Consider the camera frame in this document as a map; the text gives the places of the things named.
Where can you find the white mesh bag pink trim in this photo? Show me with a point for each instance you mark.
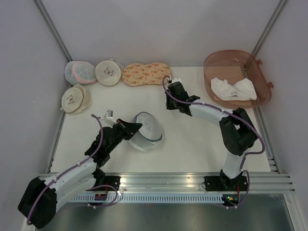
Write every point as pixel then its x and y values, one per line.
pixel 80 72

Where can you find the beige round bag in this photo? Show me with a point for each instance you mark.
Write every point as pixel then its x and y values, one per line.
pixel 76 100
pixel 108 72

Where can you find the white slotted cable duct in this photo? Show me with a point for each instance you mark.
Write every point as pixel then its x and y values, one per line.
pixel 161 198

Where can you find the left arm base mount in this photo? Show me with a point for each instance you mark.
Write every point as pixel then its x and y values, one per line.
pixel 109 183

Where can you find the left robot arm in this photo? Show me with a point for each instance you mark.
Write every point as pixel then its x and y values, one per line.
pixel 44 197

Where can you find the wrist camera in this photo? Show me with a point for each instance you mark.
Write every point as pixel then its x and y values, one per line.
pixel 173 80
pixel 108 117

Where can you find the orange floral fabric pouch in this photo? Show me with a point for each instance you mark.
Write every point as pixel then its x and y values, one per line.
pixel 137 74

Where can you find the pink translucent plastic basket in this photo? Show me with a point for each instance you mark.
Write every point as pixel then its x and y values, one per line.
pixel 235 65

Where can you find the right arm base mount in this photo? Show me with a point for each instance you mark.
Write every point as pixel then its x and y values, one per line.
pixel 221 184

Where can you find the beige round bag lower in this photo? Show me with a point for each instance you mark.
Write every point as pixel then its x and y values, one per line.
pixel 76 100

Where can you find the white bra in basket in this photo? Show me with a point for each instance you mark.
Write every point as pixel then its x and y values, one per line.
pixel 242 90

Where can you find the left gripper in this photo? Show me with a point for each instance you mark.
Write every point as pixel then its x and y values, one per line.
pixel 130 129

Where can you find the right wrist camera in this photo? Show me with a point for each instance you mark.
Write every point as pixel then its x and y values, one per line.
pixel 173 80

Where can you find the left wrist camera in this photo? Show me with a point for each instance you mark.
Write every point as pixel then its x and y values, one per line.
pixel 108 117

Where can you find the beige round bag upper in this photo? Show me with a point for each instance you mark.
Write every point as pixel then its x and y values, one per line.
pixel 108 72

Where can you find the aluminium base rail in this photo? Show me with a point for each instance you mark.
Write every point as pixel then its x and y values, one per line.
pixel 260 182

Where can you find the white mesh bag blue zipper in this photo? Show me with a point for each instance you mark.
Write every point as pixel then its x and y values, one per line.
pixel 150 136

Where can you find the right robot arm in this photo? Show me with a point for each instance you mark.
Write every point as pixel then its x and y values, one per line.
pixel 239 135

